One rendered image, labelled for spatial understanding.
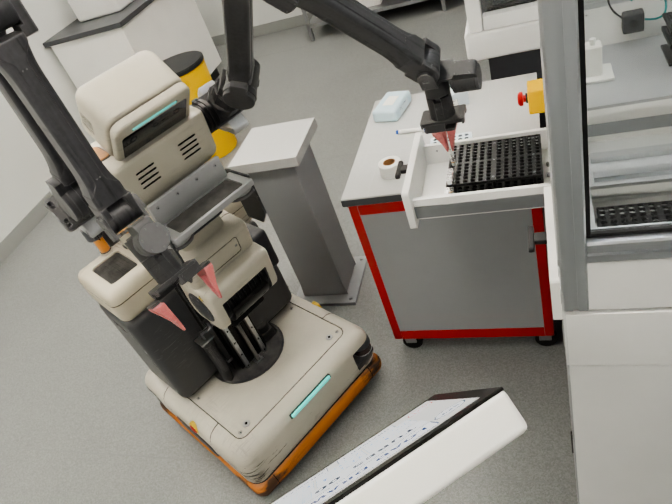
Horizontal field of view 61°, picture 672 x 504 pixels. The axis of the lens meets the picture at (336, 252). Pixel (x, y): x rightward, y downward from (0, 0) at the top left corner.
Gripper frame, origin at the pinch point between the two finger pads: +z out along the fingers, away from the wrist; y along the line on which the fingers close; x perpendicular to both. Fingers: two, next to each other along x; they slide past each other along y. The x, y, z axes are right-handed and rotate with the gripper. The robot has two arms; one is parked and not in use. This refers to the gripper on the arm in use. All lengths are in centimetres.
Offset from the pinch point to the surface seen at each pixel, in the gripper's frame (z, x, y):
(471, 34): 7, -83, 3
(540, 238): 5.3, 29.4, -20.2
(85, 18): 3, -253, 305
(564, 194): -22, 52, -26
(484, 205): 10.6, 10.5, -7.2
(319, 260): 73, -42, 74
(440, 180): 12.9, -4.9, 5.6
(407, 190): 3.4, 11.0, 9.7
